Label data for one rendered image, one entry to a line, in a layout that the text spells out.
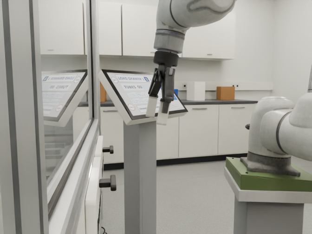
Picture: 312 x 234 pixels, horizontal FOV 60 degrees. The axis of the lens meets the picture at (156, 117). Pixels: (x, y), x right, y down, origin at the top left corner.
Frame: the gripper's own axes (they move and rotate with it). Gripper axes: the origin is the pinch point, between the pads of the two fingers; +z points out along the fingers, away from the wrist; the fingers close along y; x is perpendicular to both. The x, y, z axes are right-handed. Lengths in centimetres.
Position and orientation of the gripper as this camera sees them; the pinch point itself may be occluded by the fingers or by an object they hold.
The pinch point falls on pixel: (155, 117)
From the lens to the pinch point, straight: 85.3
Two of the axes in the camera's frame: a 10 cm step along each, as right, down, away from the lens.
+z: -1.7, 9.8, 1.2
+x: -9.5, -1.3, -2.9
